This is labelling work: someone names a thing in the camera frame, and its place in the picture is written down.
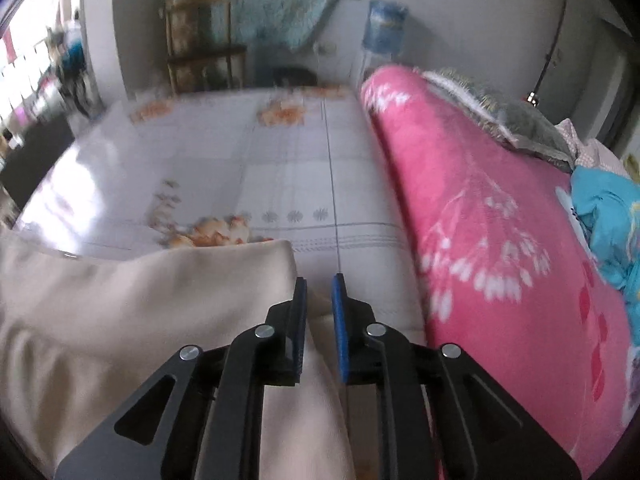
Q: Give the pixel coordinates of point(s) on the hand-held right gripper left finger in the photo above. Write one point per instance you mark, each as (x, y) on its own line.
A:
(299, 340)

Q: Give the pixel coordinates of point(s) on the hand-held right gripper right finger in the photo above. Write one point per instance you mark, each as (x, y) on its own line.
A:
(340, 330)

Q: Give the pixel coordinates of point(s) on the beige jacket with dark stripes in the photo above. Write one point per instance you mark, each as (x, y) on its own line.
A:
(125, 320)

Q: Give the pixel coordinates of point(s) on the pink floral blanket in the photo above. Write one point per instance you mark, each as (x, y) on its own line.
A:
(475, 210)

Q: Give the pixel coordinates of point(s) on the grey pillow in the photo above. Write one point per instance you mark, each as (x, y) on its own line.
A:
(525, 125)

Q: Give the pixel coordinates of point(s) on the blue cartoon quilt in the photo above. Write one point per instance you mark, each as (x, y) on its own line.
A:
(605, 215)

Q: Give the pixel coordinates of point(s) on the wooden chair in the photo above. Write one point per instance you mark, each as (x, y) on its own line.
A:
(205, 57)

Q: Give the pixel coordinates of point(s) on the blue water jug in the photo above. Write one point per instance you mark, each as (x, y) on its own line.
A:
(384, 25)

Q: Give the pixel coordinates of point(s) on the pink patterned pillow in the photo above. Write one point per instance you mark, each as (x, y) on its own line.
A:
(595, 150)

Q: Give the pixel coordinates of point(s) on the dark cabinet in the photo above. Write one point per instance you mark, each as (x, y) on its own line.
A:
(35, 155)

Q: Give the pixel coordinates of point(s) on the thin dark pole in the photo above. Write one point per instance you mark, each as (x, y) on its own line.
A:
(557, 30)

